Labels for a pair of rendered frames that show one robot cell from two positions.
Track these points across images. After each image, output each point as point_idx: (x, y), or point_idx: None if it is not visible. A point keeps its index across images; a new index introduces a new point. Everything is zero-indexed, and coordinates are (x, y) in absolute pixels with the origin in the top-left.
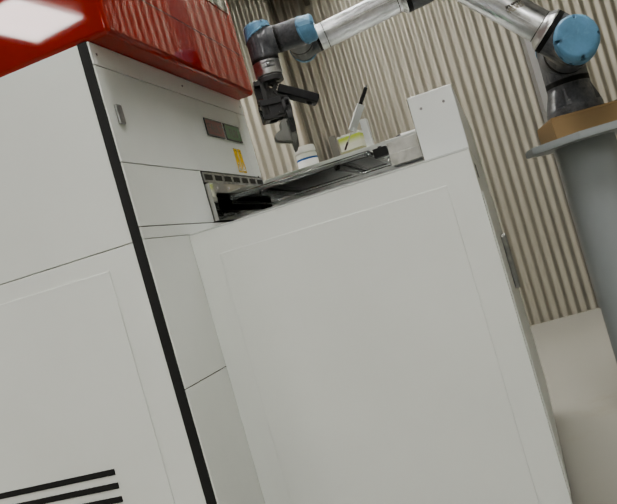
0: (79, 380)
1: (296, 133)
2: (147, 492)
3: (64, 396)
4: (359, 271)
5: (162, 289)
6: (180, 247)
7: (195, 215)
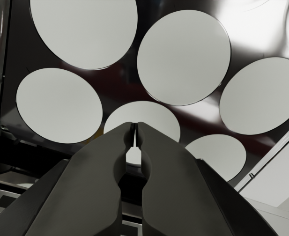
0: None
1: (189, 152)
2: None
3: None
4: None
5: None
6: (286, 203)
7: (266, 218)
